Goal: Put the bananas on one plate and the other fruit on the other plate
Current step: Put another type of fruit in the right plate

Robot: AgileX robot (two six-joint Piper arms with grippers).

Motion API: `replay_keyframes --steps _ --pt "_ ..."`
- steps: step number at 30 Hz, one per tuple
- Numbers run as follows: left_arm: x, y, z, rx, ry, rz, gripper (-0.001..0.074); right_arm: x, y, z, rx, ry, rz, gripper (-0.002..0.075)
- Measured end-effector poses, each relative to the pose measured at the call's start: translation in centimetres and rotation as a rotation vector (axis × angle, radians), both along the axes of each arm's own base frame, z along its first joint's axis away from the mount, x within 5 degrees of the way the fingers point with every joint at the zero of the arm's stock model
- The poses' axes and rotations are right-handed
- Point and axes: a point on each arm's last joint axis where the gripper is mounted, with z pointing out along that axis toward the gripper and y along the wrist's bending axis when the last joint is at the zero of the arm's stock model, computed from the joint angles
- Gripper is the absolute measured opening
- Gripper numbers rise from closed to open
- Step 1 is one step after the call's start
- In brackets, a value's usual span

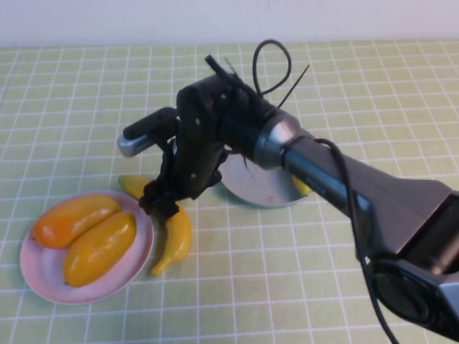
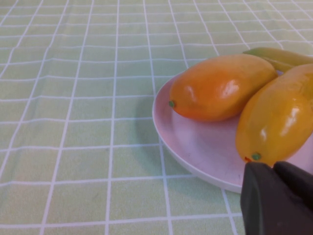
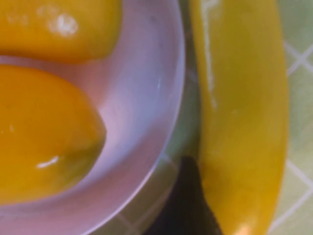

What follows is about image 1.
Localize blue-grey round plate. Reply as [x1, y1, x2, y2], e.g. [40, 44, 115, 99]
[217, 152, 316, 209]

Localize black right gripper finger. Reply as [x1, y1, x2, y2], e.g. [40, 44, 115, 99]
[157, 216, 172, 252]
[138, 180, 180, 221]

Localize yellow banana with green end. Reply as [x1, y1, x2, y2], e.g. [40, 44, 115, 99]
[291, 174, 313, 198]

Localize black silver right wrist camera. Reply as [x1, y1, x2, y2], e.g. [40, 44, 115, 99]
[117, 106, 180, 158]

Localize black right camera cable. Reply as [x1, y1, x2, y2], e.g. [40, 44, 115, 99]
[314, 138, 399, 344]

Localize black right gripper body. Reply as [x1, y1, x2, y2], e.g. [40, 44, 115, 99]
[156, 77, 238, 201]

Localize black zip tie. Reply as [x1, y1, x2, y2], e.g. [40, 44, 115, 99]
[275, 63, 311, 109]

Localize thin looped right arm cable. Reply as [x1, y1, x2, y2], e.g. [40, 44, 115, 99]
[252, 39, 293, 98]

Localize pink round plate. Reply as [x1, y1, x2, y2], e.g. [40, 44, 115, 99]
[19, 189, 155, 305]

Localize yellow banana with yellow stem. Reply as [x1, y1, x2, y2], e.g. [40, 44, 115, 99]
[118, 174, 193, 277]

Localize orange-tinted mango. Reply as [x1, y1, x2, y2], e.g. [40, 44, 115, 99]
[32, 194, 123, 250]

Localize yellow mango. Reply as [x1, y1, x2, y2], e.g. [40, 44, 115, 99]
[62, 211, 138, 288]

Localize green checked tablecloth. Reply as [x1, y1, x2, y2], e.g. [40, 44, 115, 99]
[0, 39, 459, 344]

